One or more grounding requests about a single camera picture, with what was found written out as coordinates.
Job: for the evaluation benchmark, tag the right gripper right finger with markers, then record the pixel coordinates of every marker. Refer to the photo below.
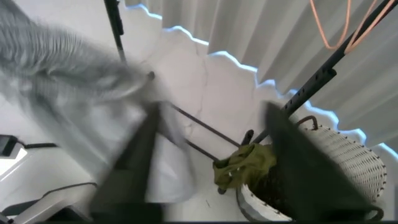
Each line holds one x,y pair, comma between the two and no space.
311,180

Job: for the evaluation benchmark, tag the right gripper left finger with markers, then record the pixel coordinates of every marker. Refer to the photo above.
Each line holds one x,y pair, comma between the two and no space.
130,174

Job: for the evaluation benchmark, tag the pale grey shorts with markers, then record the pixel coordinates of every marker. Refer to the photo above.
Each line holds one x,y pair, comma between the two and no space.
62,68

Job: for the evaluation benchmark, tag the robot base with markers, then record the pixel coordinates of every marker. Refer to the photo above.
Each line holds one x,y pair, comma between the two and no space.
46,174

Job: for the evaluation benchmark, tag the white laundry basket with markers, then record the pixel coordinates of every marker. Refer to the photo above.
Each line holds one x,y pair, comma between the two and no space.
351,161

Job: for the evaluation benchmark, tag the green garment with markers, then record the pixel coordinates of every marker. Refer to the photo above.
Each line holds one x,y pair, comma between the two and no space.
245,168

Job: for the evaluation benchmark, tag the white curtain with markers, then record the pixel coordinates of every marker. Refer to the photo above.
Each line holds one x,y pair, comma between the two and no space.
264,37

